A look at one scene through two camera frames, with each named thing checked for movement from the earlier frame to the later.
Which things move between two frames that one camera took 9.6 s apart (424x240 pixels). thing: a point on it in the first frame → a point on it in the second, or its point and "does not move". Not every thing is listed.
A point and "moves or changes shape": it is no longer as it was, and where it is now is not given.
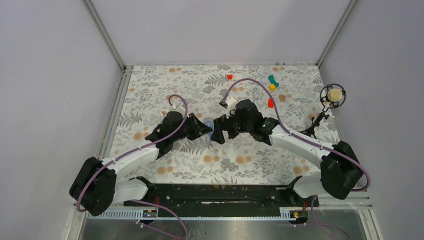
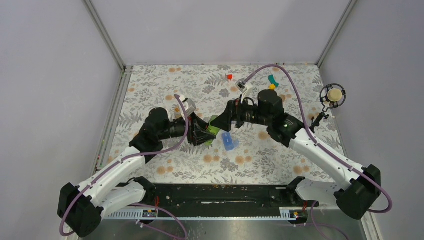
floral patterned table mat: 289,96 does not move
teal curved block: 271,78 does not move
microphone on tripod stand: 333,96 does not move
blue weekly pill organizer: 210,123 moves or changes shape
